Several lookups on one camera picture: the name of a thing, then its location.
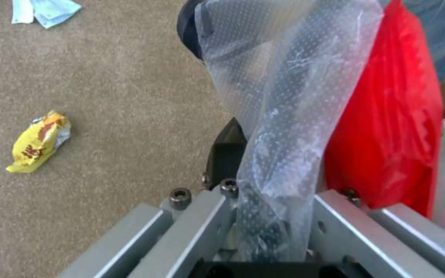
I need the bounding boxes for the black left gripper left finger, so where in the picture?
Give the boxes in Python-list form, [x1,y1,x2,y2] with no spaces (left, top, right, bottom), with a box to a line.
[58,117,248,278]

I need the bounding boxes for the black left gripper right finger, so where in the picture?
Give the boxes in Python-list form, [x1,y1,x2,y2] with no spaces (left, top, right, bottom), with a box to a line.
[309,188,445,278]

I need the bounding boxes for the clear dotted bin liner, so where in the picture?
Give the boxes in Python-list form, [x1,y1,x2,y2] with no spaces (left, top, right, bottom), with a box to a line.
[193,0,386,263]

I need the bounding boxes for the red plastic bag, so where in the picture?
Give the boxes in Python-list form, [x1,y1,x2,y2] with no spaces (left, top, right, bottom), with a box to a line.
[324,0,445,219]

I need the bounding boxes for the yellow snack wrapper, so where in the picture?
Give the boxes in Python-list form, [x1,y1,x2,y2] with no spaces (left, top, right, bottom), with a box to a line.
[5,110,72,174]

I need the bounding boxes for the crumpled pale blue paper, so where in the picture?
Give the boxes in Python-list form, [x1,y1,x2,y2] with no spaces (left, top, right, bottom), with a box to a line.
[11,0,83,29]

